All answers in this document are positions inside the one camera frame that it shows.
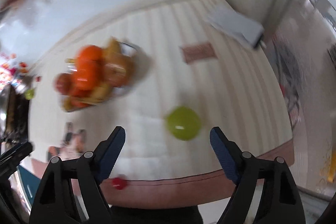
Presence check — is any small yellow banana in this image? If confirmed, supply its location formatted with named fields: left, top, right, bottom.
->
left=65, top=37, right=121, bottom=64

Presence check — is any white tissue paper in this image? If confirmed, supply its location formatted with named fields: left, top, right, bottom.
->
left=206, top=4, right=264, bottom=49

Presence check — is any striped table mat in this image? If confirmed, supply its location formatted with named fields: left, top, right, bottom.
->
left=25, top=0, right=294, bottom=208

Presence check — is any red apple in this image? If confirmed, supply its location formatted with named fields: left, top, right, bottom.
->
left=54, top=73, right=74, bottom=96

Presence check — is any large yellow banana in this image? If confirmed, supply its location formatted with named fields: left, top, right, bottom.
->
left=62, top=82, right=113, bottom=112

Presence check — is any patterned ceramic plate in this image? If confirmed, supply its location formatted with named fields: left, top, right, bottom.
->
left=54, top=38, right=149, bottom=113

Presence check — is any large orange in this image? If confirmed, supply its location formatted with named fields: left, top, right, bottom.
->
left=75, top=45, right=103, bottom=68

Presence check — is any red cherry tomato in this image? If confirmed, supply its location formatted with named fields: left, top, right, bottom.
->
left=111, top=176, right=127, bottom=190

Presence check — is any green apple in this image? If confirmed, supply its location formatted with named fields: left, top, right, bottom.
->
left=24, top=88, right=35, bottom=100
left=165, top=106, right=202, bottom=141

